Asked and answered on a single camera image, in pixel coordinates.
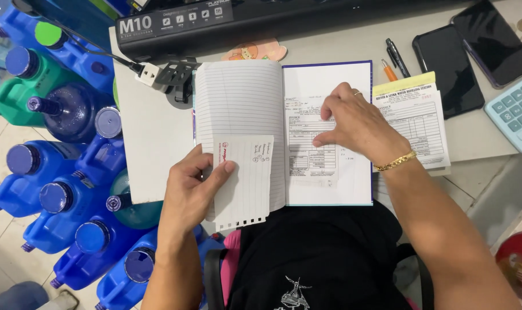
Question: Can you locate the torn lined paper note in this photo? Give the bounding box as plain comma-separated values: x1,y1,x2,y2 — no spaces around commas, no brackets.
211,134,275,233

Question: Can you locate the black phone stand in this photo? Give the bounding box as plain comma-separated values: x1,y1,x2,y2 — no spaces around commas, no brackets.
155,56,200,109

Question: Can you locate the pink cartoon cut-out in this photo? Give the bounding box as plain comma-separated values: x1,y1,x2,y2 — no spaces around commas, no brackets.
221,38,288,63

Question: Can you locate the gold bracelet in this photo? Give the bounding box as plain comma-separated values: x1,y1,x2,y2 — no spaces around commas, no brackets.
373,149,418,172

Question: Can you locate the black cable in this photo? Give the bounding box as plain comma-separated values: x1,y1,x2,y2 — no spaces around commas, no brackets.
11,0,146,75

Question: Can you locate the open lined notebook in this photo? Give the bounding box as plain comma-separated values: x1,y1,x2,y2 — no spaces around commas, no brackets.
192,59,374,222

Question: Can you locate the black strap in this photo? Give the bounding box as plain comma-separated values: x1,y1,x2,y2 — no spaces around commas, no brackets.
203,248,228,310

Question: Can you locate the orange pen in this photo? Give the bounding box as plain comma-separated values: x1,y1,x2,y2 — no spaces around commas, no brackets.
381,58,399,83

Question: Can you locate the person's left hand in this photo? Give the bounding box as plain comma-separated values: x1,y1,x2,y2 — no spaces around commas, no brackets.
159,144,238,236

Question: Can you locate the green water jug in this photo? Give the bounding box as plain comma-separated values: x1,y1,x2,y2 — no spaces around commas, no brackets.
0,46,91,128

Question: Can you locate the black pen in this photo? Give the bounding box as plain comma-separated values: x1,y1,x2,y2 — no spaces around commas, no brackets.
385,38,412,79

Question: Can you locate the person's right hand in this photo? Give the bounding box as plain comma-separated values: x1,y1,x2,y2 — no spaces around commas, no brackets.
313,82,413,167

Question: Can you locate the round teal water bottle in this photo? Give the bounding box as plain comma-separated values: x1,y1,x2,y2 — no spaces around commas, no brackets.
106,167,164,230

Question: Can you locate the white power plug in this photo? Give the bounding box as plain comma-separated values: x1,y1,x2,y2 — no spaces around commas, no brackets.
134,62,169,92

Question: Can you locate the pink garment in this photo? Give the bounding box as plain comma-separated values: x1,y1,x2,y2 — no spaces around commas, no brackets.
219,229,243,307

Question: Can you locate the white printed invoice slip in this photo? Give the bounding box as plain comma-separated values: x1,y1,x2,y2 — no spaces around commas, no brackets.
287,114,344,182

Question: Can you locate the round dark blue water bottle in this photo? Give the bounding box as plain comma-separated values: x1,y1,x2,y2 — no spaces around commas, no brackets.
27,82,116,144

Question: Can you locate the invoice pad with yellow top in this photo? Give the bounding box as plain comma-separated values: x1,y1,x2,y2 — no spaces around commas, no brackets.
371,71,452,172

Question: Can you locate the black smartphone with purple edge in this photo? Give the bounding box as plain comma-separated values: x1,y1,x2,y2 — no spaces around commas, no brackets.
450,0,522,90

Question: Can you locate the light blue calculator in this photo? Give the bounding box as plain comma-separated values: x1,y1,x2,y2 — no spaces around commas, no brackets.
484,71,522,155

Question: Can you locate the red round printed object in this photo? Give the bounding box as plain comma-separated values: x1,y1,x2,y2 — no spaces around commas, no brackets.
495,230,522,309

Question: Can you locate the group of blue water jugs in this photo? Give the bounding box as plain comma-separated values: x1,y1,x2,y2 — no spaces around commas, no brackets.
0,0,227,310

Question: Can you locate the person's black shirt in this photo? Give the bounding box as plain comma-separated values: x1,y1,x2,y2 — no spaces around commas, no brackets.
226,201,413,310

